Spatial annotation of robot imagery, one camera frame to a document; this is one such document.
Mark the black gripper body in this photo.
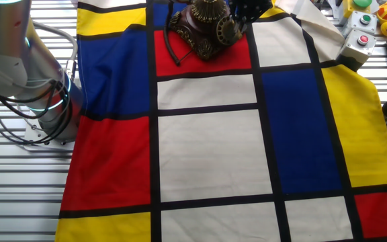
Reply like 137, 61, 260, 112
229, 0, 274, 24

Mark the antique brown brass rotary phone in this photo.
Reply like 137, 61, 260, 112
169, 0, 245, 61

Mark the yellow box green button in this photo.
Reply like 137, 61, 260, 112
341, 0, 373, 19

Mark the grey box red button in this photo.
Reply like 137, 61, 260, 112
336, 28, 378, 72

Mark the grey box green button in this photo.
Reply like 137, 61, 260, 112
347, 10, 378, 34

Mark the Mondrian pattern tablecloth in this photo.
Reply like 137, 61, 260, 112
54, 0, 387, 242

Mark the brown coiled phone cord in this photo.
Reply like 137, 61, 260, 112
164, 0, 194, 67

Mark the thick grey robot cable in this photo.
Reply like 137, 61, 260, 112
32, 20, 80, 83

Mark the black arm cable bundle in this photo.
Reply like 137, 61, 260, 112
0, 63, 74, 146

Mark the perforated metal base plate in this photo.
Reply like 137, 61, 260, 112
23, 110, 77, 152

